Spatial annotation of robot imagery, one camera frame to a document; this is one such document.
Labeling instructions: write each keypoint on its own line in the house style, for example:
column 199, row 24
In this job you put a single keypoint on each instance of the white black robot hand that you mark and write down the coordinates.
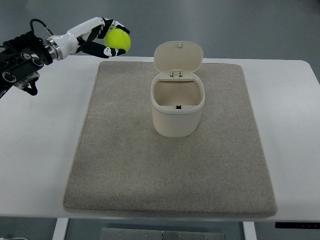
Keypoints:
column 81, row 39

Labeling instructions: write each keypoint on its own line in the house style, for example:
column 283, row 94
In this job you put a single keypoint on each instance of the yellow tennis ball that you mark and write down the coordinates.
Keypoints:
column 117, row 39

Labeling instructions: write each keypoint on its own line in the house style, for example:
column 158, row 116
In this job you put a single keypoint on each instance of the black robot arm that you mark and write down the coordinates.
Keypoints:
column 20, row 62

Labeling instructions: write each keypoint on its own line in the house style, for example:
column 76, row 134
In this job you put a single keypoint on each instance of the beige lidded plastic bin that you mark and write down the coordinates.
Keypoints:
column 177, row 95

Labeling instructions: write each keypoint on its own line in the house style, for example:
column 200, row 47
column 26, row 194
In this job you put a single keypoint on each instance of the grey felt mat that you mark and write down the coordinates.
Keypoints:
column 122, row 165

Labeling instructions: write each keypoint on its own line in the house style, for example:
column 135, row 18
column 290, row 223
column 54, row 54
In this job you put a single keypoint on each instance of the black table control panel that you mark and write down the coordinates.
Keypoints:
column 297, row 225

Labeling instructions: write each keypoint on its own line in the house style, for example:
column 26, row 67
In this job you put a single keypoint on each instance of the white table frame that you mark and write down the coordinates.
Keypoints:
column 61, row 227

